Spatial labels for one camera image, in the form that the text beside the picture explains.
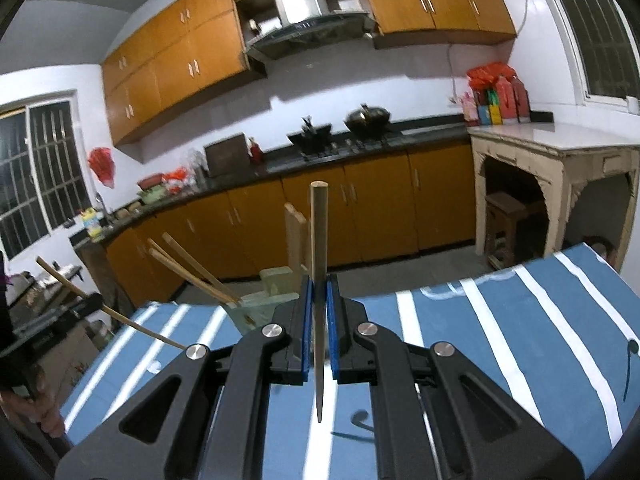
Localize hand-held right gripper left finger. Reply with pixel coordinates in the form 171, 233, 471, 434
55, 276, 314, 480

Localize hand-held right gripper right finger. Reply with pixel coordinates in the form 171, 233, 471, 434
326, 274, 586, 480

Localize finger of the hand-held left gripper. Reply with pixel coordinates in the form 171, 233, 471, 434
10, 292, 106, 350

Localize green perforated utensil holder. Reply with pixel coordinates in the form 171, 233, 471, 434
222, 266, 314, 337

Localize pale wooden chopstick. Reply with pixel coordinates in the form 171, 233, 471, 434
36, 256, 187, 350

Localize tan round wooden chopstick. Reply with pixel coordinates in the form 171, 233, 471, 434
295, 210, 308, 275
308, 181, 330, 422

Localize brown wooden chopstick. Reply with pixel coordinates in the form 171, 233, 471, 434
147, 247, 234, 308
283, 202, 297, 273
161, 232, 242, 307

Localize person's left hand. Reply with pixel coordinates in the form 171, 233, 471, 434
0, 387, 67, 442

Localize yellow detergent bottle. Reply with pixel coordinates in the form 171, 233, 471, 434
81, 208, 103, 236

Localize orange lower kitchen cabinets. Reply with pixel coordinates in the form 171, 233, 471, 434
104, 141, 477, 307

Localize barred window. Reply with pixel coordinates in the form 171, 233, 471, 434
0, 99, 94, 257
536, 0, 640, 107

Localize large red plastic bag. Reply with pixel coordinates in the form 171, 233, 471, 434
88, 146, 116, 189

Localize blue white striped tablecloth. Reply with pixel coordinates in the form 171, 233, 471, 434
60, 242, 640, 480

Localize crumpled red white bag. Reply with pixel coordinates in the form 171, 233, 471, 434
165, 167, 194, 194

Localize black open wok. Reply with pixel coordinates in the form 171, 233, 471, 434
286, 115, 334, 154

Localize brown cutting board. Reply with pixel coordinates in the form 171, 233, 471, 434
204, 132, 250, 178

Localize gas stove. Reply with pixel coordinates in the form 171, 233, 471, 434
300, 131, 417, 162

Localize clear plastic bag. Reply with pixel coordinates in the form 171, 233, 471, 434
187, 149, 209, 184

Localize wooden stool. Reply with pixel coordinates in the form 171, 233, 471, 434
484, 191, 547, 269

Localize black wok with lid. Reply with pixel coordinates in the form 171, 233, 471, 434
343, 103, 391, 139

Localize black kitchen countertop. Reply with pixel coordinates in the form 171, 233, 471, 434
69, 114, 470, 247

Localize colourful carton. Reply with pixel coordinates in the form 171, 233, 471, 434
477, 89, 504, 126

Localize dark red object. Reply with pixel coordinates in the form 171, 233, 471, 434
582, 235, 619, 266

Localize beige carved side table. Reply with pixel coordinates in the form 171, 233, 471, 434
466, 121, 640, 272

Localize red jugs pack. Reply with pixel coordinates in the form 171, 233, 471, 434
496, 76, 532, 124

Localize red shopping bag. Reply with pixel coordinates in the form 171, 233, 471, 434
467, 62, 517, 92

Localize steel range hood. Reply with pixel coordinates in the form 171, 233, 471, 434
244, 0, 379, 62

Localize orange upper wall cabinets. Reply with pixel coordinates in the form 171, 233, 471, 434
354, 0, 517, 50
101, 0, 266, 147

